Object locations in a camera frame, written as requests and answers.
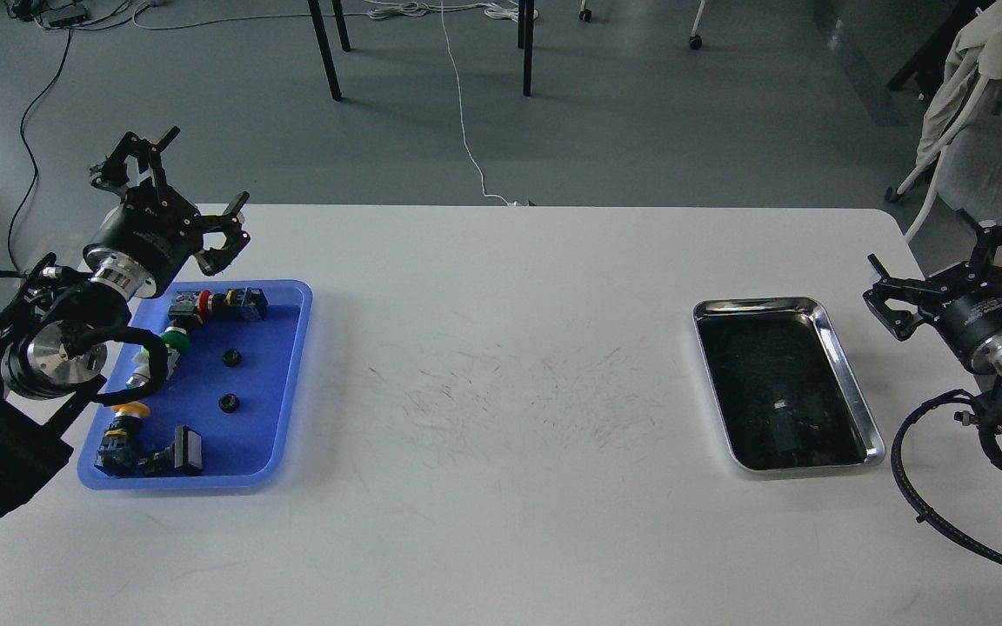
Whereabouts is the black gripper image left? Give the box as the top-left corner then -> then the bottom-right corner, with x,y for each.
83,126 -> 251,298

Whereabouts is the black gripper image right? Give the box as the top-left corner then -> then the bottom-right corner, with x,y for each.
863,210 -> 1002,376

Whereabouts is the small black gear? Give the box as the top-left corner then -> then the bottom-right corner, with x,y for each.
217,393 -> 240,415
220,348 -> 243,368

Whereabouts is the blue plastic tray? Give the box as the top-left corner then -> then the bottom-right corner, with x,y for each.
77,280 -> 313,491

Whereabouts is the silver metal tray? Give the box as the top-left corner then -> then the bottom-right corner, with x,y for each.
692,296 -> 886,479

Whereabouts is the beige cloth on chair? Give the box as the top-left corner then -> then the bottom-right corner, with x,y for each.
885,1 -> 1002,239

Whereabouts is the black table leg left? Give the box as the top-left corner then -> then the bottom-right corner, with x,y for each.
306,0 -> 351,102

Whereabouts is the black table leg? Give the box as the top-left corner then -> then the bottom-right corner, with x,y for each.
306,0 -> 351,102
517,0 -> 536,97

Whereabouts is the black table leg right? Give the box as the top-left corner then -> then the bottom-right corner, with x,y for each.
517,0 -> 536,97

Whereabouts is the red push button switch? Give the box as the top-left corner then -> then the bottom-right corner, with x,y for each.
167,288 -> 268,330

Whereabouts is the green push button switch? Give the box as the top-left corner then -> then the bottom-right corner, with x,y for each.
125,323 -> 192,396

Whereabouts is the black cable on floor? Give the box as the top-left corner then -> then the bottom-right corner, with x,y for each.
5,0 -> 154,270

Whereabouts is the yellow push button switch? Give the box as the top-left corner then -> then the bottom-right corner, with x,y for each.
94,402 -> 150,478

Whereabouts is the black switch block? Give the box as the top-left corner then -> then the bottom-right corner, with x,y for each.
138,425 -> 205,478

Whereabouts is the white cable on floor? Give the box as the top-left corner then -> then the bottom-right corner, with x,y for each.
367,0 -> 540,208

